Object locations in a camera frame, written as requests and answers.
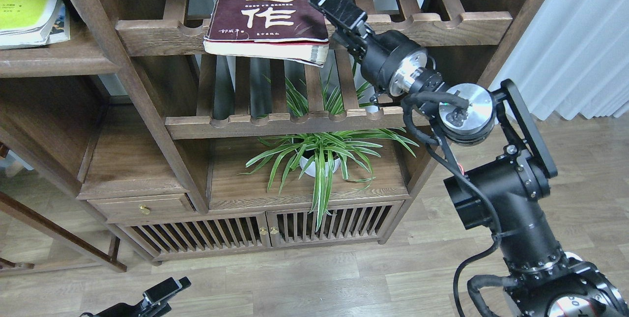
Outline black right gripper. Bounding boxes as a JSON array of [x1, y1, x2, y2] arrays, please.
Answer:
[[309, 0, 429, 97]]

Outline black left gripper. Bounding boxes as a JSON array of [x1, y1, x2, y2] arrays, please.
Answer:
[[98, 277, 192, 317]]

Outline dark red book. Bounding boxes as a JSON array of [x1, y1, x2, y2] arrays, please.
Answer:
[[203, 0, 329, 67]]

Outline small white landscape-cover book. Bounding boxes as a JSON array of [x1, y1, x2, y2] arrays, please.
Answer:
[[46, 3, 71, 44]]

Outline yellow-green cover book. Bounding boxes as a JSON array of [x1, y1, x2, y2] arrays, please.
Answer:
[[0, 0, 61, 50]]

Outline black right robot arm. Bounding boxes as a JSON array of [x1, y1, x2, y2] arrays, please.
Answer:
[[309, 0, 628, 317]]

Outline brass drawer knob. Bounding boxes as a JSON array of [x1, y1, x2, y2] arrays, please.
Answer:
[[139, 204, 151, 215]]

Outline green spider plant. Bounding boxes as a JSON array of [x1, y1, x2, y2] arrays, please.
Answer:
[[240, 52, 421, 231]]

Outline white plant pot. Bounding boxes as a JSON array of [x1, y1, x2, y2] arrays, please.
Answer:
[[299, 154, 340, 177]]

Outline dark wooden bookshelf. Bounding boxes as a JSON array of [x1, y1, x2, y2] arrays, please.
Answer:
[[0, 0, 571, 276]]

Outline white curtain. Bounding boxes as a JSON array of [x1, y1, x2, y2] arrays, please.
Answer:
[[490, 0, 629, 120]]

